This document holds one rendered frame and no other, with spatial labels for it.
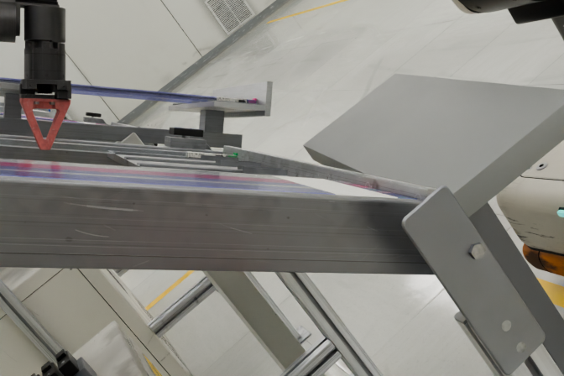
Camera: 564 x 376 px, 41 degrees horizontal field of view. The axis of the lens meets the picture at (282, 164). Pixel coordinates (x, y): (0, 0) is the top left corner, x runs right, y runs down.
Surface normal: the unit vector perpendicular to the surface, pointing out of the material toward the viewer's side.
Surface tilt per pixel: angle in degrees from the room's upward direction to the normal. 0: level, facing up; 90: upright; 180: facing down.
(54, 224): 90
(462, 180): 0
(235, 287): 90
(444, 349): 0
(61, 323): 90
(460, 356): 0
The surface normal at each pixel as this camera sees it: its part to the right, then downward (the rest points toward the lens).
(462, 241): 0.34, 0.08
